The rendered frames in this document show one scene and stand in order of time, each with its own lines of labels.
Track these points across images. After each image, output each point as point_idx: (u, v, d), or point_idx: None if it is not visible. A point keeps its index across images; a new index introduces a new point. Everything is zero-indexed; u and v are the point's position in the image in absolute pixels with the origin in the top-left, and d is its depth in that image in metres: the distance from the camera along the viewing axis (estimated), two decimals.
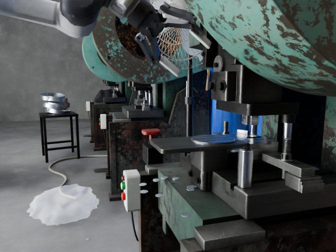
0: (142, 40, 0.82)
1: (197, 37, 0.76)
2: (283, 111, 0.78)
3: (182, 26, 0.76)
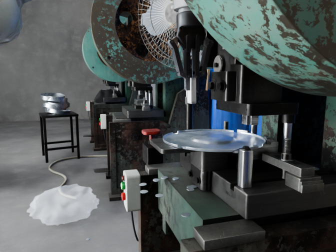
0: (176, 45, 0.76)
1: (195, 87, 0.79)
2: (283, 111, 0.78)
3: (196, 67, 0.78)
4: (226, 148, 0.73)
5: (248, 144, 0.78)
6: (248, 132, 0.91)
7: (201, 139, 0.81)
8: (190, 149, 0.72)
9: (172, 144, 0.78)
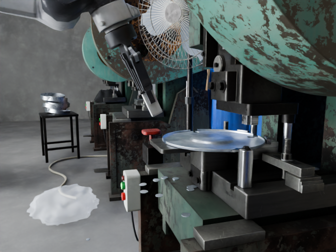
0: (137, 58, 0.70)
1: (155, 97, 0.78)
2: (283, 111, 0.78)
3: None
4: (253, 142, 0.80)
5: (242, 136, 0.88)
6: (206, 129, 0.98)
7: (219, 140, 0.79)
8: None
9: (218, 150, 0.71)
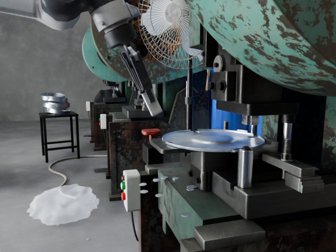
0: (136, 58, 0.70)
1: (154, 96, 0.78)
2: (283, 111, 0.78)
3: None
4: (175, 136, 0.89)
5: (178, 142, 0.80)
6: (220, 149, 0.70)
7: (206, 134, 0.89)
8: (186, 131, 0.97)
9: (208, 131, 0.97)
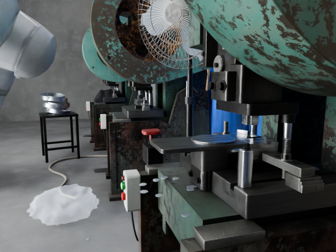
0: None
1: None
2: (283, 111, 0.78)
3: None
4: None
5: None
6: None
7: None
8: None
9: None
